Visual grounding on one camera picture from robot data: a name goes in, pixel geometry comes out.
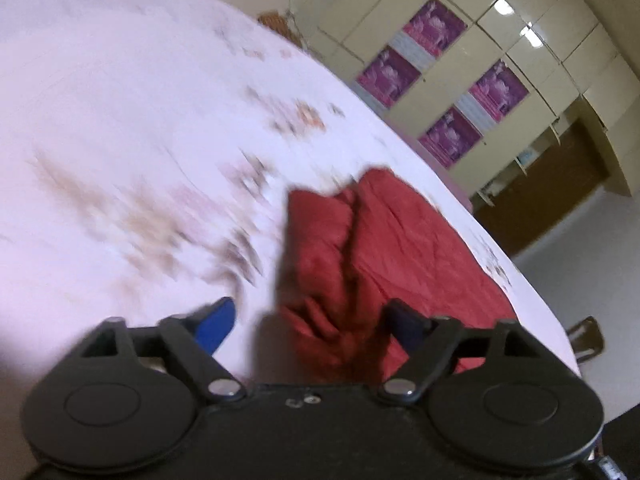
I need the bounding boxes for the brown wooden door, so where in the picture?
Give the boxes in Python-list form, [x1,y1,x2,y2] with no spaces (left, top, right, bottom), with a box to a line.
[472,117,612,257]

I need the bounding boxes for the floral bed sheet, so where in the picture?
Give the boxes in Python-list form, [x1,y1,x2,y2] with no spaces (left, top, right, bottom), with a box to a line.
[0,0,583,391]

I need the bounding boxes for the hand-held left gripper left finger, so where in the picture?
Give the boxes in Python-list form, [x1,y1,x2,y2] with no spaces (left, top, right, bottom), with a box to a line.
[79,296,247,404]

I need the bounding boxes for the purple wall poster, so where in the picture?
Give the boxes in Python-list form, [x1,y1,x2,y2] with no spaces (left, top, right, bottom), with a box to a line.
[418,105,483,168]
[356,46,422,108]
[467,59,530,122]
[400,0,468,58]

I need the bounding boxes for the cream corner shelf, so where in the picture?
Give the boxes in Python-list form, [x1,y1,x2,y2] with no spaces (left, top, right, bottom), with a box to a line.
[474,112,562,208]

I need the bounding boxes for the cream wardrobe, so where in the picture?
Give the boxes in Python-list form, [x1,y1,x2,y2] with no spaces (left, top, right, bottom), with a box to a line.
[302,0,637,198]

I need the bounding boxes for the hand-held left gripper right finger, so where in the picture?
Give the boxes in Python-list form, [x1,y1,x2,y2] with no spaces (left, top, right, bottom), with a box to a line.
[377,298,536,404]

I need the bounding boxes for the red puffer jacket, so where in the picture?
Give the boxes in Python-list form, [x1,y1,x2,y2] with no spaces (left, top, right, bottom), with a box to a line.
[276,166,519,389]

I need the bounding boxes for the wooden chair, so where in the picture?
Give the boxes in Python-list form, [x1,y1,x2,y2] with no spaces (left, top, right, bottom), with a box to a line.
[566,315,606,363]

